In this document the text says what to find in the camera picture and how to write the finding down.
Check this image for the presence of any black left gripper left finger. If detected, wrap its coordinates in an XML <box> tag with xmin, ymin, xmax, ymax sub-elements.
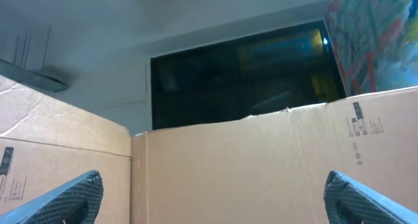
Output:
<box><xmin>1</xmin><ymin>170</ymin><xmax>104</xmax><ymax>224</ymax></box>

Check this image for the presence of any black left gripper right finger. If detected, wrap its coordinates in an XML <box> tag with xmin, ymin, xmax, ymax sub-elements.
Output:
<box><xmin>323</xmin><ymin>170</ymin><xmax>417</xmax><ymax>224</ymax></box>

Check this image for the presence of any brown cardboard panel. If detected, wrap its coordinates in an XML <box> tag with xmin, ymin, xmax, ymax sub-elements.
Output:
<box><xmin>1</xmin><ymin>77</ymin><xmax>131</xmax><ymax>223</ymax></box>
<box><xmin>130</xmin><ymin>88</ymin><xmax>417</xmax><ymax>223</ymax></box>

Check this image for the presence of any brown cardboard back panel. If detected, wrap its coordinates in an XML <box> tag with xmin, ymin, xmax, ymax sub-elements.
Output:
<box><xmin>130</xmin><ymin>88</ymin><xmax>417</xmax><ymax>223</ymax></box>

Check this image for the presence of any dark glass window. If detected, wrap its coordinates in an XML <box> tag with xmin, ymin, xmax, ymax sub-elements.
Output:
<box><xmin>150</xmin><ymin>20</ymin><xmax>346</xmax><ymax>130</ymax></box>

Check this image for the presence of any hanging ceiling light fixture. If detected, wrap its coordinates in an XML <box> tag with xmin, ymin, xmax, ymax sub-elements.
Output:
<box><xmin>1</xmin><ymin>25</ymin><xmax>69</xmax><ymax>92</ymax></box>

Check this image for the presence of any colourful wall painting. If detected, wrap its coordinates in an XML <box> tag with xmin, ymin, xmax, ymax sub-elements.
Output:
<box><xmin>325</xmin><ymin>0</ymin><xmax>417</xmax><ymax>96</ymax></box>

